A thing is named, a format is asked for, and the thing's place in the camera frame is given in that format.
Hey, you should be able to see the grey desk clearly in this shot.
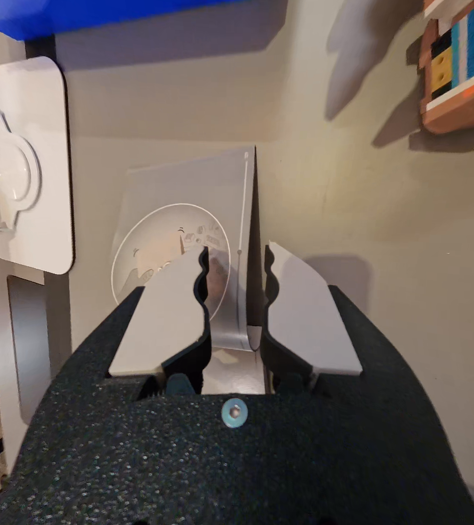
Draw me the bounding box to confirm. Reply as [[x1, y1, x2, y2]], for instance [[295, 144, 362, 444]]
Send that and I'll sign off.
[[0, 18, 474, 525]]

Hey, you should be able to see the grey instruction booklet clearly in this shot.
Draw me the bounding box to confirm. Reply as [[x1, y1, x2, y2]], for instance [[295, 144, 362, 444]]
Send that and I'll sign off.
[[111, 144, 267, 395]]

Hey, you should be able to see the brown toy brick model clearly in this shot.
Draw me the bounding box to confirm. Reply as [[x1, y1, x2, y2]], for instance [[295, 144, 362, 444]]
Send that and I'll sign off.
[[418, 0, 474, 135]]

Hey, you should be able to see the blue plastic bin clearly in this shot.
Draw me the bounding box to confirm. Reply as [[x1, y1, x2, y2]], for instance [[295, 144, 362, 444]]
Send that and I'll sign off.
[[0, 0, 248, 42]]

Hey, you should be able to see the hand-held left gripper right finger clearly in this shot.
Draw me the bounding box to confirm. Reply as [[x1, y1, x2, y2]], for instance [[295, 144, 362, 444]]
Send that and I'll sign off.
[[261, 241, 364, 377]]

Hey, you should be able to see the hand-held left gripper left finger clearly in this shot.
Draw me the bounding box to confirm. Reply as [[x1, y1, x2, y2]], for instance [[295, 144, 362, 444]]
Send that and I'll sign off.
[[108, 245, 213, 377]]

